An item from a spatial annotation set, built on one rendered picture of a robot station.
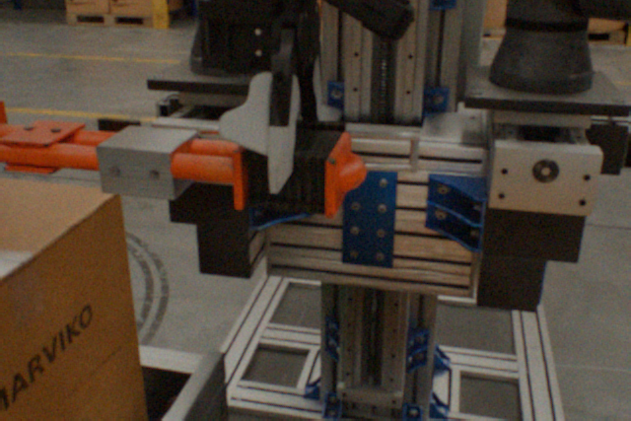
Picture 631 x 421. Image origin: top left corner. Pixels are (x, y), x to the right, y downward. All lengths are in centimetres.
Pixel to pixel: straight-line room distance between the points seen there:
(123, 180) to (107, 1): 827
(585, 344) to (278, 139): 193
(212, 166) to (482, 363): 132
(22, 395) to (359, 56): 71
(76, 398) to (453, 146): 64
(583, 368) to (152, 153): 183
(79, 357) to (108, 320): 7
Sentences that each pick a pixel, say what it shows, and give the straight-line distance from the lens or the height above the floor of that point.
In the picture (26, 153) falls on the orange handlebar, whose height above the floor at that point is 108.
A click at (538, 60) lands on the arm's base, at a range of 101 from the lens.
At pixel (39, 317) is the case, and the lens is 77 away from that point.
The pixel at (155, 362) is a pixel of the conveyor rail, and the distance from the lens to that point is 115.
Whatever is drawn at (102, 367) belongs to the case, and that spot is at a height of 74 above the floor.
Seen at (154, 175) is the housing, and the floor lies 107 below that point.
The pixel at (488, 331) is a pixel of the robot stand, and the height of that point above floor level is 21.
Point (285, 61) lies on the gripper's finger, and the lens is 49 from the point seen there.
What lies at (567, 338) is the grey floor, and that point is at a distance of 235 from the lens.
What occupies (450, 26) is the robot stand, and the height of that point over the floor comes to 110.
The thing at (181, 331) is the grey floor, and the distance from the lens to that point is 227.
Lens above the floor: 128
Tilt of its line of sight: 22 degrees down
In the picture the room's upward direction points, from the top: straight up
